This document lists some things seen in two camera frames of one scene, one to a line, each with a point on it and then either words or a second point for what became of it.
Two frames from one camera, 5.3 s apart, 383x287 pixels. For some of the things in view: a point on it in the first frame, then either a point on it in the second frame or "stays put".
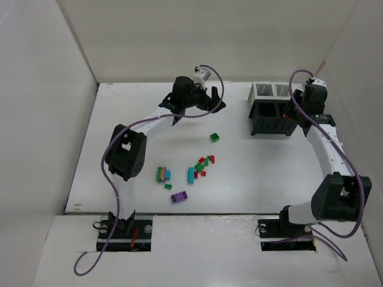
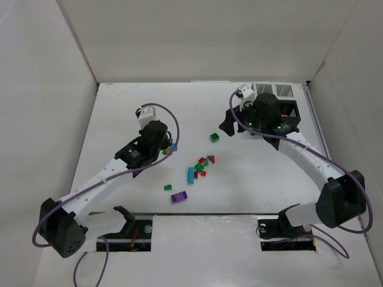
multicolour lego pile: [163, 174] → [169, 149]
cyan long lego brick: [191, 175] stays put
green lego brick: [198, 167] stays put
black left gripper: [206, 100] → [165, 143]
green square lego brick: [214, 137] stays put
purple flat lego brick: [179, 197] stays put
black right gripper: [295, 109] → [228, 123]
